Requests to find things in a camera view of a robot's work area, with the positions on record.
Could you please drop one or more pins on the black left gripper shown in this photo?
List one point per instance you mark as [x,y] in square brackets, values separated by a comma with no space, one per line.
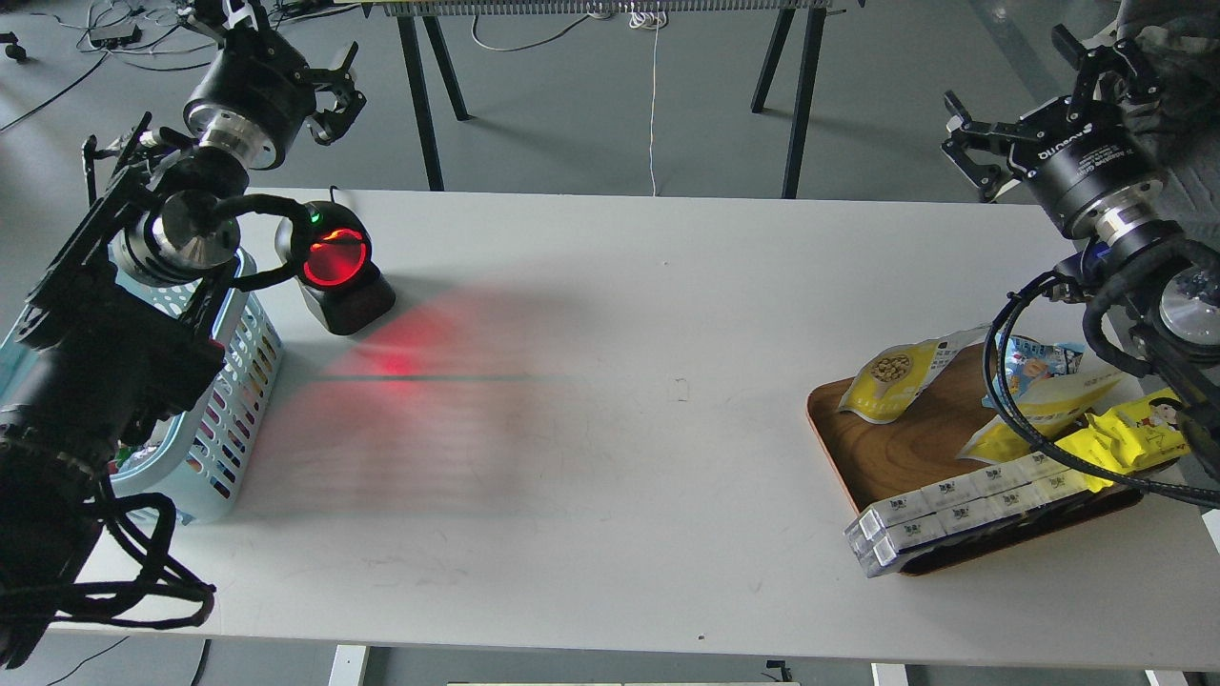
[253,78]

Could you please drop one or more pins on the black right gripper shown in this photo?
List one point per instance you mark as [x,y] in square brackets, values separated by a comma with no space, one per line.
[1070,165]

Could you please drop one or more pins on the yellow chickpea snack pouch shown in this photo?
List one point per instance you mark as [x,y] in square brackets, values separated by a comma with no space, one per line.
[893,379]

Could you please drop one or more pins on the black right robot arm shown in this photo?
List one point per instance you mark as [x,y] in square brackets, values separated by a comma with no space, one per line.
[1150,292]

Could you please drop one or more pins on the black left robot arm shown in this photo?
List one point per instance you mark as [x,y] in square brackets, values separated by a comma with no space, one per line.
[177,210]

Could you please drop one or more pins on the blue snack bag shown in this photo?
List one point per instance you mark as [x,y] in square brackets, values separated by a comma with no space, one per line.
[1026,362]

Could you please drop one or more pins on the bright yellow snack bag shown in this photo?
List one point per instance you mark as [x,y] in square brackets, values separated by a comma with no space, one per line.
[1131,437]

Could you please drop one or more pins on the yellow flat snack pouch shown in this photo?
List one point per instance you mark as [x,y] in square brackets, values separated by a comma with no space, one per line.
[1049,406]

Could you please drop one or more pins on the light blue plastic basket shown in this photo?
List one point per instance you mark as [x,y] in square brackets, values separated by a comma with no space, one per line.
[238,381]

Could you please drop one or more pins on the clear boxed snack pack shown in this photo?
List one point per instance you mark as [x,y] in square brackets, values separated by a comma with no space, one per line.
[959,549]
[953,495]

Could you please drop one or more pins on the black barcode scanner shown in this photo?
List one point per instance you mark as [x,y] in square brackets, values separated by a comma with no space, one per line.
[338,272]

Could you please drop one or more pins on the wooden tray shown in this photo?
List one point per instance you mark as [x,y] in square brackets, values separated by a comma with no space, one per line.
[875,461]

